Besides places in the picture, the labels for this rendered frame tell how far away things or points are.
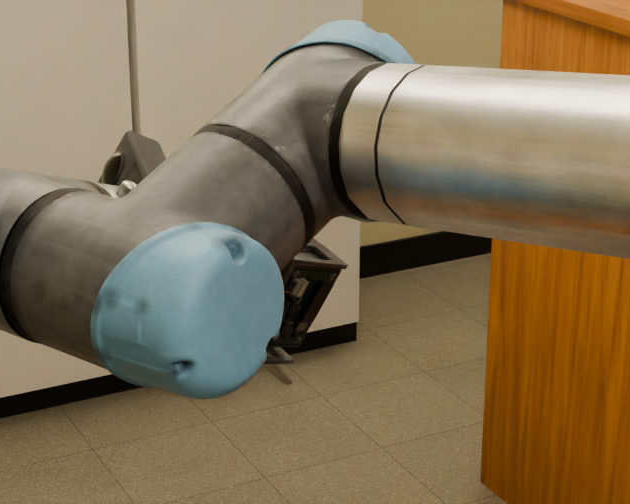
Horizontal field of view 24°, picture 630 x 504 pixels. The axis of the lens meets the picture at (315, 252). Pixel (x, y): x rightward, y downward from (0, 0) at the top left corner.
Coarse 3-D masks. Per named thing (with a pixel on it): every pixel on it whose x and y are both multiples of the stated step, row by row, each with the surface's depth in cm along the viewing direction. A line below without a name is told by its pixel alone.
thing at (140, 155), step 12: (132, 132) 90; (120, 144) 90; (132, 144) 88; (144, 144) 89; (156, 144) 90; (120, 156) 88; (132, 156) 87; (144, 156) 87; (156, 156) 88; (108, 168) 89; (120, 168) 88; (132, 168) 87; (144, 168) 86; (108, 180) 88; (120, 180) 88; (132, 180) 86
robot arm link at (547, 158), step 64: (320, 64) 69; (384, 64) 67; (256, 128) 67; (320, 128) 66; (384, 128) 64; (448, 128) 62; (512, 128) 60; (576, 128) 58; (320, 192) 68; (384, 192) 65; (448, 192) 62; (512, 192) 60; (576, 192) 58
